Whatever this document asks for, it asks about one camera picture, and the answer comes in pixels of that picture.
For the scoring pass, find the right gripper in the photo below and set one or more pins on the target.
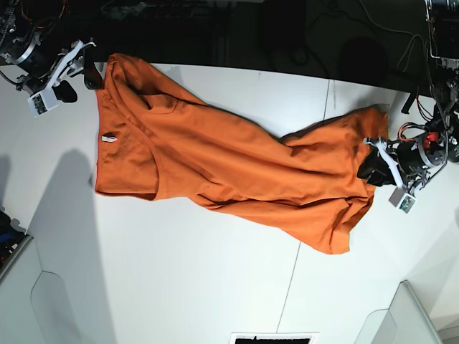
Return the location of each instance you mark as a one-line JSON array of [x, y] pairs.
[[41, 60]]

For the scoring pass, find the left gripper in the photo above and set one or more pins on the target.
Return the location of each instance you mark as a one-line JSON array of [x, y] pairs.
[[403, 163]]

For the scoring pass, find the orange t-shirt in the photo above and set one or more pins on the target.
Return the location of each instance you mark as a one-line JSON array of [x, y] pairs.
[[159, 141]]

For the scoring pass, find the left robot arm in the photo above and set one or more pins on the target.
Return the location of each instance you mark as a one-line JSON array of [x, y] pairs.
[[440, 71]]

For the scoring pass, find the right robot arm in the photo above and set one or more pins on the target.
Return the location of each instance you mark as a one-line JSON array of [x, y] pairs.
[[49, 19]]

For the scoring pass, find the grey chair back right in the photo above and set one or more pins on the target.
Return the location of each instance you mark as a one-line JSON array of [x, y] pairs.
[[405, 321]]

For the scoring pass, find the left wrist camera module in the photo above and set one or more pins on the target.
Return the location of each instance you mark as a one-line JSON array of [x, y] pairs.
[[402, 200]]

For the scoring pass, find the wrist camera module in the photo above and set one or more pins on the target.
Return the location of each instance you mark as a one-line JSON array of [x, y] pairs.
[[43, 102], [402, 200]]

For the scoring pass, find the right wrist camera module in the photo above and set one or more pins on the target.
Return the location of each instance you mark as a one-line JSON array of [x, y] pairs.
[[43, 102]]

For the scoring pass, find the white table cable grommet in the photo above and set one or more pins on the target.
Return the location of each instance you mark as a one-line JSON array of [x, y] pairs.
[[273, 338]]

